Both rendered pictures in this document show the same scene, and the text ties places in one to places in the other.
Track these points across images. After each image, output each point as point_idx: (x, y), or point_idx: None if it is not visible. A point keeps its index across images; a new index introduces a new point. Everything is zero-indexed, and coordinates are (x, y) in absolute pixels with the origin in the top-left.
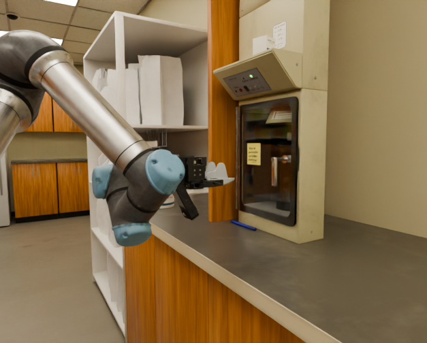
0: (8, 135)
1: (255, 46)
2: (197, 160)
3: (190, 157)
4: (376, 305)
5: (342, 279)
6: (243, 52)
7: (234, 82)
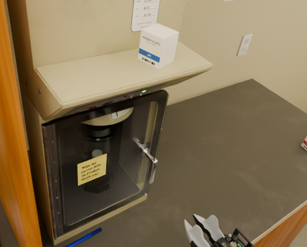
0: None
1: (164, 51)
2: (237, 239)
3: (252, 244)
4: (245, 190)
5: (215, 193)
6: (46, 22)
7: (96, 104)
